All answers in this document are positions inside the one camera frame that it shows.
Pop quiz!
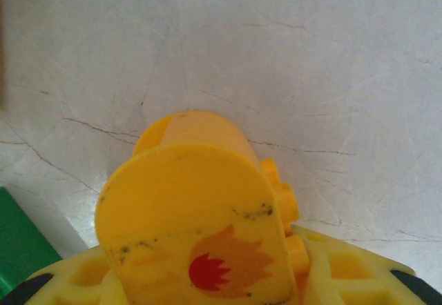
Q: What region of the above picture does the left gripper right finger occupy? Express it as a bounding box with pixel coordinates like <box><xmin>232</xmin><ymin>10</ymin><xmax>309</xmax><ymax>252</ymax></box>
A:
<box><xmin>390</xmin><ymin>268</ymin><xmax>442</xmax><ymax>305</ymax></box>

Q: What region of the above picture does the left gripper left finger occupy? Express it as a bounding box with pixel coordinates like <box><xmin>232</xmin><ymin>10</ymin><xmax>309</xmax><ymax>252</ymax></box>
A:
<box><xmin>6</xmin><ymin>272</ymin><xmax>53</xmax><ymax>305</ymax></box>

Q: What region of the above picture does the long green lego brick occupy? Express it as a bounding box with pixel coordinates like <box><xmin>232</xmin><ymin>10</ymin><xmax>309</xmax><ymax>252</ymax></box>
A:
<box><xmin>0</xmin><ymin>186</ymin><xmax>64</xmax><ymax>291</ymax></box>

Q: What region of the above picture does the yellow round flame-print lego piece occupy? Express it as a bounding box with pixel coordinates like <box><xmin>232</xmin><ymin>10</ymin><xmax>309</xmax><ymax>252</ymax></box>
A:
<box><xmin>27</xmin><ymin>110</ymin><xmax>419</xmax><ymax>305</ymax></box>

